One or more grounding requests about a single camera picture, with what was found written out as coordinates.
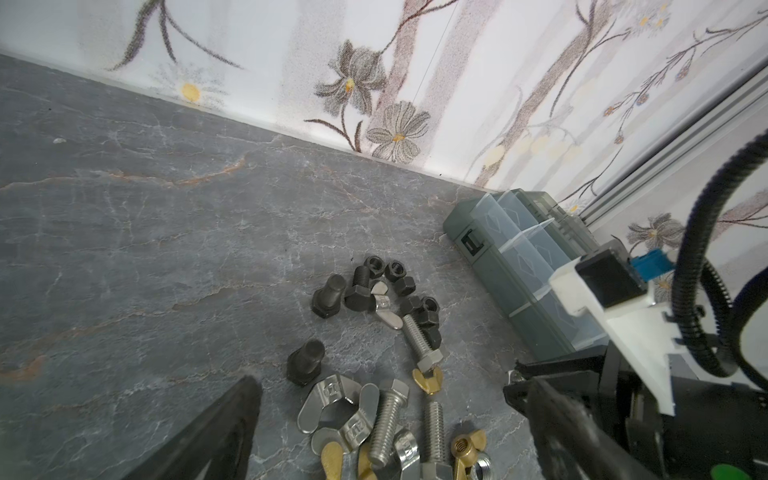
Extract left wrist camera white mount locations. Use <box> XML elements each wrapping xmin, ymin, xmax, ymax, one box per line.
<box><xmin>549</xmin><ymin>240</ymin><xmax>683</xmax><ymax>416</ymax></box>

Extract black hex bolt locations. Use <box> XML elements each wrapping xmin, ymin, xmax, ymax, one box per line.
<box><xmin>286</xmin><ymin>339</ymin><xmax>325</xmax><ymax>386</ymax></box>
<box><xmin>343</xmin><ymin>265</ymin><xmax>375</xmax><ymax>312</ymax></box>
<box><xmin>311</xmin><ymin>274</ymin><xmax>346</xmax><ymax>319</ymax></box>

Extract silver wing nut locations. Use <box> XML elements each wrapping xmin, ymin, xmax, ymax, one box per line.
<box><xmin>386</xmin><ymin>426</ymin><xmax>421</xmax><ymax>480</ymax></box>
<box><xmin>297</xmin><ymin>374</ymin><xmax>362</xmax><ymax>434</ymax></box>
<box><xmin>371</xmin><ymin>280</ymin><xmax>403</xmax><ymax>330</ymax></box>
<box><xmin>311</xmin><ymin>383</ymin><xmax>380</xmax><ymax>456</ymax></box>

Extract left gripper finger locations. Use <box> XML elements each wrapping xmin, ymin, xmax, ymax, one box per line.
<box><xmin>125</xmin><ymin>375</ymin><xmax>262</xmax><ymax>479</ymax></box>

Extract silver hex nut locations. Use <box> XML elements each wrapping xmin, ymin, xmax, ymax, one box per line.
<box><xmin>468</xmin><ymin>452</ymin><xmax>496</xmax><ymax>480</ymax></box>

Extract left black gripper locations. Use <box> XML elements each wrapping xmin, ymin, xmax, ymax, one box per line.
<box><xmin>503</xmin><ymin>344</ymin><xmax>767</xmax><ymax>479</ymax></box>

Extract black hex nut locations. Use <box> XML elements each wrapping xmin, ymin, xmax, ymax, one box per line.
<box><xmin>384</xmin><ymin>260</ymin><xmax>407</xmax><ymax>283</ymax></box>
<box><xmin>393</xmin><ymin>275</ymin><xmax>416</xmax><ymax>297</ymax></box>
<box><xmin>421</xmin><ymin>326</ymin><xmax>442</xmax><ymax>349</ymax></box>
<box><xmin>415</xmin><ymin>296</ymin><xmax>440</xmax><ymax>329</ymax></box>
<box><xmin>364</xmin><ymin>255</ymin><xmax>386</xmax><ymax>279</ymax></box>

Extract brass wing nut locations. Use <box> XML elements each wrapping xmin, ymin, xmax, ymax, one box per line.
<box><xmin>451</xmin><ymin>429</ymin><xmax>487</xmax><ymax>480</ymax></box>
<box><xmin>412</xmin><ymin>366</ymin><xmax>444</xmax><ymax>396</ymax></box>
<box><xmin>320</xmin><ymin>441</ymin><xmax>344</xmax><ymax>480</ymax></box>
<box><xmin>357</xmin><ymin>442</ymin><xmax>378</xmax><ymax>480</ymax></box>

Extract silver hex bolt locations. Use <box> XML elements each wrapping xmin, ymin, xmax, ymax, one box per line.
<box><xmin>402</xmin><ymin>314</ymin><xmax>444</xmax><ymax>373</ymax></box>
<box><xmin>421</xmin><ymin>400</ymin><xmax>453</xmax><ymax>480</ymax></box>
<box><xmin>368</xmin><ymin>379</ymin><xmax>409</xmax><ymax>470</ymax></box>

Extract grey compartment organizer box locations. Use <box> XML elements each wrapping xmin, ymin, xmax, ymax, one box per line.
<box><xmin>443</xmin><ymin>189</ymin><xmax>609</xmax><ymax>360</ymax></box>

